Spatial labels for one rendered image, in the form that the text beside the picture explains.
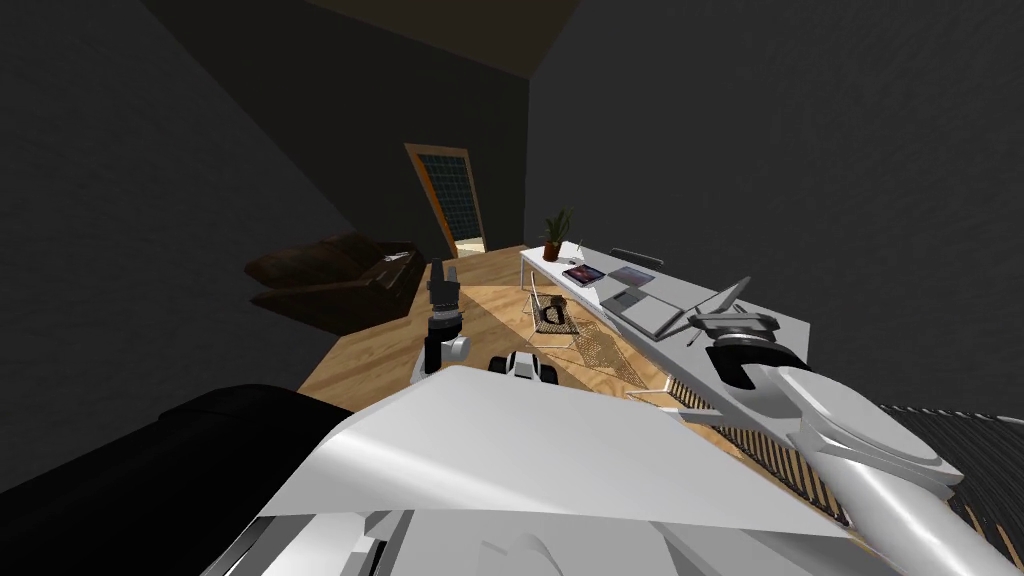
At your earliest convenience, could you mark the wooden door with dark pane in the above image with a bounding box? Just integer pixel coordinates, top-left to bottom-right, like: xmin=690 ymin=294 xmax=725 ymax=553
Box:
xmin=403 ymin=143 xmax=489 ymax=260

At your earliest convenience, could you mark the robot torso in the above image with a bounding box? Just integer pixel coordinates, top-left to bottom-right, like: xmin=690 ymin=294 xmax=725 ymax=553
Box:
xmin=199 ymin=349 xmax=881 ymax=576

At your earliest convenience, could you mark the black chair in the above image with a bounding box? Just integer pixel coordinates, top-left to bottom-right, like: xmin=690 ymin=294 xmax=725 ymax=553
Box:
xmin=610 ymin=247 xmax=666 ymax=270

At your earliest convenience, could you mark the grey laptop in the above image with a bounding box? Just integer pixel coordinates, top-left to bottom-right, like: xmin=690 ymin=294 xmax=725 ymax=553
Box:
xmin=598 ymin=287 xmax=691 ymax=342

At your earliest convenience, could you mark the dark brown sofa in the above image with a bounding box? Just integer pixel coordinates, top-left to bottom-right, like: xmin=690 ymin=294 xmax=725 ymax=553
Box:
xmin=243 ymin=231 xmax=427 ymax=337

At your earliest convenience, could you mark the white desk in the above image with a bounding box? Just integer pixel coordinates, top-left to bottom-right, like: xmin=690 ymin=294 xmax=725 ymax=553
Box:
xmin=518 ymin=242 xmax=811 ymax=421

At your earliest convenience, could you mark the dark striped rug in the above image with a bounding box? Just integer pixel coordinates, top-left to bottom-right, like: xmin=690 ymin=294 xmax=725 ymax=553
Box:
xmin=665 ymin=374 xmax=1024 ymax=571

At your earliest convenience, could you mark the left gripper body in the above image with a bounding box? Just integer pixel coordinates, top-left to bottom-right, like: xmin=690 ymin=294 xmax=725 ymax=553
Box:
xmin=427 ymin=279 xmax=465 ymax=324

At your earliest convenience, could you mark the grey purple tablet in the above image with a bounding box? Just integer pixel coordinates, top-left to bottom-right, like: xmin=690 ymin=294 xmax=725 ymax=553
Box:
xmin=607 ymin=266 xmax=657 ymax=290

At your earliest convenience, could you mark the white wire chair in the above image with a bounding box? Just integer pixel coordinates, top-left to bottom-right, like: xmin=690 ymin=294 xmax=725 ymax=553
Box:
xmin=523 ymin=271 xmax=581 ymax=348

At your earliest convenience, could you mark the beige patterned rug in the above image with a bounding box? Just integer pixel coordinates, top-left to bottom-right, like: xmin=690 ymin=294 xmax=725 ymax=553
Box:
xmin=531 ymin=294 xmax=651 ymax=393

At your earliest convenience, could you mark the potted green plant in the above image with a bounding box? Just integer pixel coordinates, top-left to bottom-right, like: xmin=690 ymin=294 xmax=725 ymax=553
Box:
xmin=542 ymin=207 xmax=574 ymax=264

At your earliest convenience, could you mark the dark book with red cover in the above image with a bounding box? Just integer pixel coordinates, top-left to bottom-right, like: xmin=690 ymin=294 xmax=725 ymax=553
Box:
xmin=561 ymin=263 xmax=608 ymax=289

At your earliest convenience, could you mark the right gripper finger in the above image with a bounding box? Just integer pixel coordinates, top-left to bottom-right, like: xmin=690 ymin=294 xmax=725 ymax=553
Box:
xmin=694 ymin=276 xmax=754 ymax=316

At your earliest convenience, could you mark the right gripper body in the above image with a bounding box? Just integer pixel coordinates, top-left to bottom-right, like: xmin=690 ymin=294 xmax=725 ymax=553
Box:
xmin=687 ymin=310 xmax=782 ymax=342

